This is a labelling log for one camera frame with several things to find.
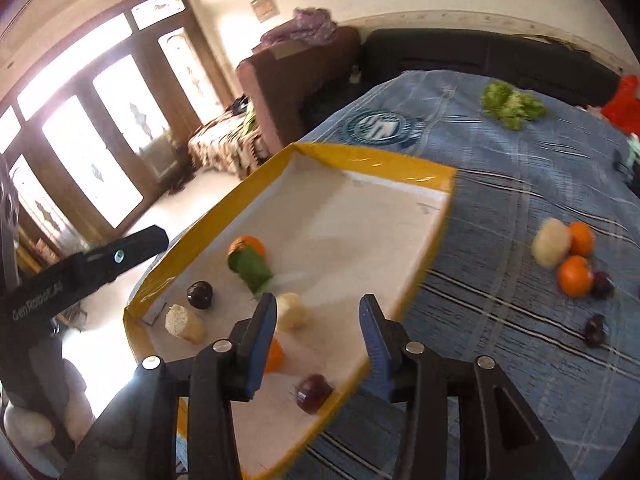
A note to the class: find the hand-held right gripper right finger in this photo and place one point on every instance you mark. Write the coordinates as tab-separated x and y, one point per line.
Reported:
372	342

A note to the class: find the green plastic item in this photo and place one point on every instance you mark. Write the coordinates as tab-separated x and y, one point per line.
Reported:
249	121

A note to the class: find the table with patterned cloth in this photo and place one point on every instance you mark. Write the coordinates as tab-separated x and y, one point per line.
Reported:
220	145

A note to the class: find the person's grey clothing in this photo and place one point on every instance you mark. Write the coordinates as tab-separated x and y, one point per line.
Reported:
65	385

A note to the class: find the orange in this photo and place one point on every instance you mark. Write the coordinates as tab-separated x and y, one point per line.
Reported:
582	238
276	355
248	245
575	276

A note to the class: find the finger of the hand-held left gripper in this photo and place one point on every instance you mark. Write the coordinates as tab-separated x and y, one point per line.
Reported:
120	256

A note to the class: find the black sofa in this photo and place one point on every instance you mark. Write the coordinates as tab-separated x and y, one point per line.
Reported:
450	52

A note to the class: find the red plastic bag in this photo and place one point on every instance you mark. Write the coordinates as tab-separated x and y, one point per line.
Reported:
624	102

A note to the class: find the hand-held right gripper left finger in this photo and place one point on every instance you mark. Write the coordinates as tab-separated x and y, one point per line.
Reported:
262	347

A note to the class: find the wooden glass door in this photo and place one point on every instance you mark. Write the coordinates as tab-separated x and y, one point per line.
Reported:
100	160

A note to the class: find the brown sofa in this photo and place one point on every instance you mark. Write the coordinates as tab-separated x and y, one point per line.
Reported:
280	90

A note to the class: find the purple cloth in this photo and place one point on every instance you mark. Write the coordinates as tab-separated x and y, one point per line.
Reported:
305	25

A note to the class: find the dark red plum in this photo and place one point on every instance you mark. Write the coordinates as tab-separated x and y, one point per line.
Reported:
313	392
603	285
594	331
200	294

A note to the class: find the green pear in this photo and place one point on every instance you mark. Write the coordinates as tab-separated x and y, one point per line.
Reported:
250	271

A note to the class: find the black organizer box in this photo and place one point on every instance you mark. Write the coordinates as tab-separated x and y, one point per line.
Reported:
631	157

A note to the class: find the small wall frame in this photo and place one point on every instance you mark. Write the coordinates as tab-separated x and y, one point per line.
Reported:
263	6

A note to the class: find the green leafy vegetable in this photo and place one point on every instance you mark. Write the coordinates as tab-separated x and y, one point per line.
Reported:
512	102

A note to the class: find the yellow cardboard tray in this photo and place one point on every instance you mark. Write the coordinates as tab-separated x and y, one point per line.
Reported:
350	220

